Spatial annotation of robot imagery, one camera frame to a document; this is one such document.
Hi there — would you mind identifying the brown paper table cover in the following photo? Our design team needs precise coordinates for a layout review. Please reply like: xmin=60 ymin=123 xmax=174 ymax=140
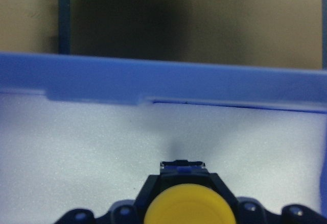
xmin=0 ymin=0 xmax=327 ymax=70

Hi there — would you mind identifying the right blue bin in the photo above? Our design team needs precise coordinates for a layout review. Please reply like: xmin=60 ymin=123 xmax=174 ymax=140
xmin=1 ymin=53 xmax=326 ymax=215

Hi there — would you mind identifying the white foam pad right bin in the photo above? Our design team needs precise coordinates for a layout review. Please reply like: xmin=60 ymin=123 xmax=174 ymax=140
xmin=1 ymin=94 xmax=326 ymax=223

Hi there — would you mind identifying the yellow push button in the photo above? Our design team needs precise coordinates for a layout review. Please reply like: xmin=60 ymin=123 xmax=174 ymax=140
xmin=143 ymin=160 xmax=238 ymax=223

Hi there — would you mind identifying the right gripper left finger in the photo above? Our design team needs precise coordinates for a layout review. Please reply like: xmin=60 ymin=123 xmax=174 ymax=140
xmin=55 ymin=174 xmax=160 ymax=224

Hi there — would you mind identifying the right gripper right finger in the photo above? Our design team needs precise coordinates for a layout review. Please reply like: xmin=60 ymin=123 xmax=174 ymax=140
xmin=212 ymin=172 xmax=325 ymax=224

